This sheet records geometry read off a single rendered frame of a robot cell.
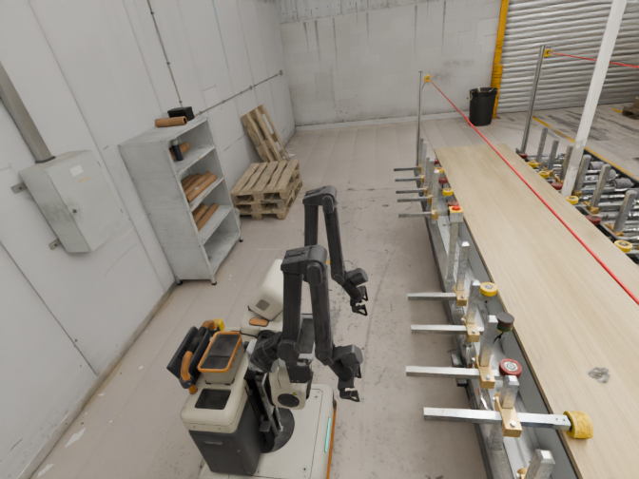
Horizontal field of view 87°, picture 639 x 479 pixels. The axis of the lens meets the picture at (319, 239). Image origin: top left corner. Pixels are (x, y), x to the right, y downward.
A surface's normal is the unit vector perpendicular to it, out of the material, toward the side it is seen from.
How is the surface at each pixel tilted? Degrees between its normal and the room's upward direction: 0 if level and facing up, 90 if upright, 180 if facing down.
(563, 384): 0
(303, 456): 0
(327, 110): 90
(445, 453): 0
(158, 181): 90
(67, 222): 90
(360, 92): 90
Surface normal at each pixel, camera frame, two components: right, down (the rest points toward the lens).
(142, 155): -0.15, 0.53
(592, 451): -0.12, -0.84
